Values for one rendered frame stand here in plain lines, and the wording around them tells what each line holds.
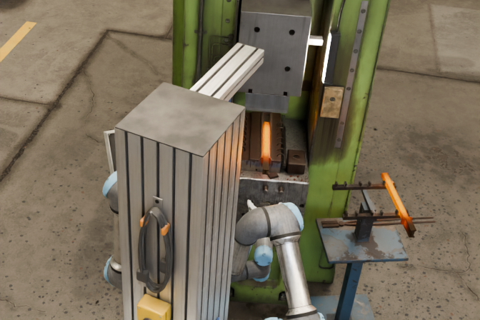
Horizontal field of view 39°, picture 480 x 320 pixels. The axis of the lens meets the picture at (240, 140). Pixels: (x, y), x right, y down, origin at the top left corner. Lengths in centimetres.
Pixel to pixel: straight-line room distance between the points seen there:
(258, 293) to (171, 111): 227
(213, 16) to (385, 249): 139
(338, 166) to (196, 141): 195
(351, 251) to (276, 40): 110
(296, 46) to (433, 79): 345
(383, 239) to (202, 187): 193
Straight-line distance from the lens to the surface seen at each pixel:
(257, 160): 333
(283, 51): 301
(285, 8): 298
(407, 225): 321
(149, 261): 196
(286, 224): 256
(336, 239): 343
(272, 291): 390
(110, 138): 313
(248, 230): 255
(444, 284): 435
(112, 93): 563
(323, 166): 354
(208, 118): 175
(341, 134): 343
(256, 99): 313
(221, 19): 310
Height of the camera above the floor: 301
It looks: 36 degrees down
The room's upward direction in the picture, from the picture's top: 5 degrees clockwise
